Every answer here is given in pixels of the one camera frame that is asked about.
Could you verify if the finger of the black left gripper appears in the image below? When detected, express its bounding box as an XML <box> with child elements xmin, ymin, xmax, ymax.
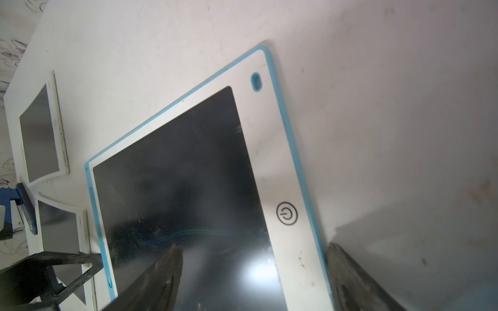
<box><xmin>1</xmin><ymin>251</ymin><xmax>103</xmax><ymax>307</ymax></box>

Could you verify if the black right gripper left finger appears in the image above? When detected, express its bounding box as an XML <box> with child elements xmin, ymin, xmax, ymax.
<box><xmin>105</xmin><ymin>244</ymin><xmax>183</xmax><ymax>310</ymax></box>

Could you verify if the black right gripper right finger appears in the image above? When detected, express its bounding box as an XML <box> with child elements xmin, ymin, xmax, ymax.
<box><xmin>326</xmin><ymin>242</ymin><xmax>405</xmax><ymax>311</ymax></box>

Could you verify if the white drawing tablet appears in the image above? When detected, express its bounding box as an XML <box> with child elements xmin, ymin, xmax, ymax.
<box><xmin>19</xmin><ymin>71</ymin><xmax>70</xmax><ymax>185</ymax></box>
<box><xmin>36</xmin><ymin>194</ymin><xmax>97</xmax><ymax>310</ymax></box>

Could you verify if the blue framed drawing tablet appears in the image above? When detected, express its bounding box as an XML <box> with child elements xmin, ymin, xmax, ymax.
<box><xmin>85</xmin><ymin>45</ymin><xmax>333</xmax><ymax>310</ymax></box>

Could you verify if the light blue cloth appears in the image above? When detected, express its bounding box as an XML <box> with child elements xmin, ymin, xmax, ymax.
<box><xmin>444</xmin><ymin>282</ymin><xmax>497</xmax><ymax>311</ymax></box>

